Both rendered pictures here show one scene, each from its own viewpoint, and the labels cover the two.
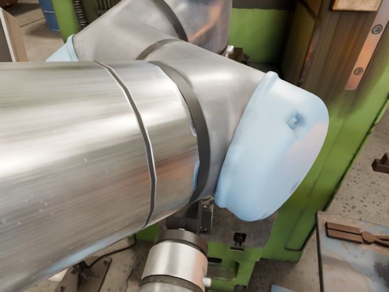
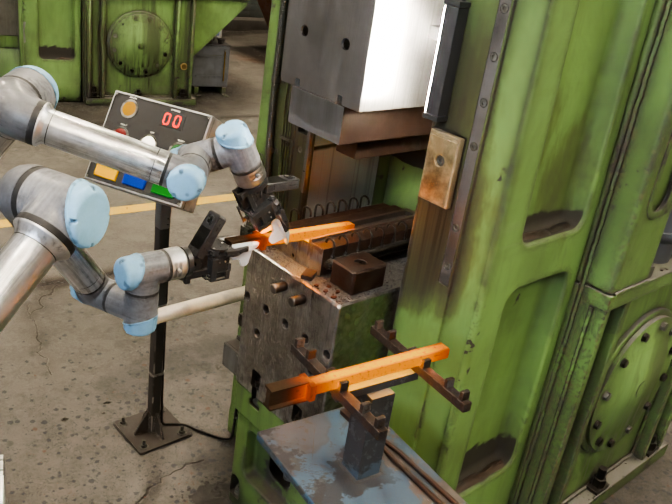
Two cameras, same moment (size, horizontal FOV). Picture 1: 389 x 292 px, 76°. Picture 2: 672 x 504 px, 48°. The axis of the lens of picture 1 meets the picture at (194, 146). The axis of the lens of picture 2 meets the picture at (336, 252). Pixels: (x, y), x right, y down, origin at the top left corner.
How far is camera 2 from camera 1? 1.57 m
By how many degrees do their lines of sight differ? 34
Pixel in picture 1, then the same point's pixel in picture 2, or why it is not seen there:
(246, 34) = not seen: hidden behind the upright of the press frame
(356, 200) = not seen: outside the picture
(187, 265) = (175, 253)
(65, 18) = (262, 133)
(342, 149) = (446, 368)
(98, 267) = (171, 431)
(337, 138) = not seen: hidden behind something
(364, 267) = (337, 440)
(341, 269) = (317, 428)
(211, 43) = (236, 166)
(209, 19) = (230, 155)
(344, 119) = (440, 321)
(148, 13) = (206, 145)
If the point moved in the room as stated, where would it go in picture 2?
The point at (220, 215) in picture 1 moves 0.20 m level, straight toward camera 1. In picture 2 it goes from (284, 367) to (221, 388)
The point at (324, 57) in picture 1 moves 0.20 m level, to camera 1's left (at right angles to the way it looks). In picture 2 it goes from (421, 239) to (358, 211)
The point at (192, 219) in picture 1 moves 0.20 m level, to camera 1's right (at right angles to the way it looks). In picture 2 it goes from (197, 249) to (258, 283)
